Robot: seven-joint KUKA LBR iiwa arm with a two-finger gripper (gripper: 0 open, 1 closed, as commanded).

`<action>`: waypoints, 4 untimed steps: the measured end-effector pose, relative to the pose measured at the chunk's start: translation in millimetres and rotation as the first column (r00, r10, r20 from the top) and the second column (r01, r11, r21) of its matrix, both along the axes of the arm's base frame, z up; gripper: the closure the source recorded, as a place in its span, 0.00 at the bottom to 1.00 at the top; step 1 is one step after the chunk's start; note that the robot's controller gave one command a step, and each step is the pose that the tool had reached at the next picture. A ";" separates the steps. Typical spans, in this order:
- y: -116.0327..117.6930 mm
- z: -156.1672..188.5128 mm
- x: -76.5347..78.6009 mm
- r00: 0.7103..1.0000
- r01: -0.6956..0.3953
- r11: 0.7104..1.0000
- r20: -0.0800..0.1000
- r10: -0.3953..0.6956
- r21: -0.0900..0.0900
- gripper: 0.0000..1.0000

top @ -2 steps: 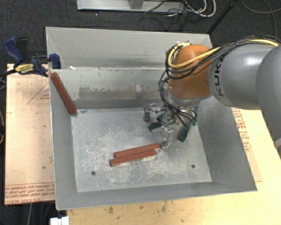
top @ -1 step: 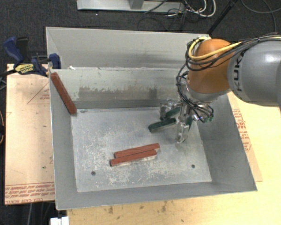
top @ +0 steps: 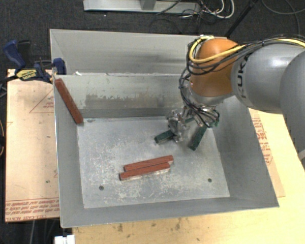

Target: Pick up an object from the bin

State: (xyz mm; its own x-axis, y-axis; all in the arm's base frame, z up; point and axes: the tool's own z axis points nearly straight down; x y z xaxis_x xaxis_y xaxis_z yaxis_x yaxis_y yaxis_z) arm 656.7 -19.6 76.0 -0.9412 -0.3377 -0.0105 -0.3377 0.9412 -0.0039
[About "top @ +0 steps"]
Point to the brown cardboard board red print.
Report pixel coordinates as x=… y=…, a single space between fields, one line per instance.
x=30 y=146

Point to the grey metal bin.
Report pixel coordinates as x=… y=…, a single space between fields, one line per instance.
x=142 y=192

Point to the dark green block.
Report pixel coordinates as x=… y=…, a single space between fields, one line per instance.
x=198 y=137
x=164 y=136

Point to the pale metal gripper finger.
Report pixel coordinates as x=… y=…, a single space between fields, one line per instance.
x=181 y=132
x=174 y=121

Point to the red-brown flat block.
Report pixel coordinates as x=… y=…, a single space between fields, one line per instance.
x=68 y=100
x=142 y=171
x=148 y=163

